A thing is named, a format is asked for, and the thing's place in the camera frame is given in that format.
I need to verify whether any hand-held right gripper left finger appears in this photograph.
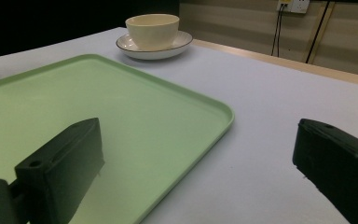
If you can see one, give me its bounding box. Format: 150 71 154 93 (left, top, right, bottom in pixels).
14 117 105 224

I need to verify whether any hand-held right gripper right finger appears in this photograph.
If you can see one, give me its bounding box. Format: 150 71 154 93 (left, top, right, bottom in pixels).
292 118 358 224

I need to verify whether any green plastic tray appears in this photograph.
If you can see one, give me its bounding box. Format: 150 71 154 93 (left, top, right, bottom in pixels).
0 53 235 224

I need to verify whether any white plate with dark rim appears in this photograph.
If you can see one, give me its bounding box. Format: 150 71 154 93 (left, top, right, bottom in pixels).
116 30 194 61

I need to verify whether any cream ceramic bowl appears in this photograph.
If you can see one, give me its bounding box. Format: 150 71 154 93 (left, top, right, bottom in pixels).
125 13 181 52

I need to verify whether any black cable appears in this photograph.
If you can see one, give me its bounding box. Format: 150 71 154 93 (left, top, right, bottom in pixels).
270 3 284 57
276 4 287 58
305 0 332 64

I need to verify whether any white wall socket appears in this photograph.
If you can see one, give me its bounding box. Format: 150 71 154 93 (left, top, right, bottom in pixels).
276 0 310 15

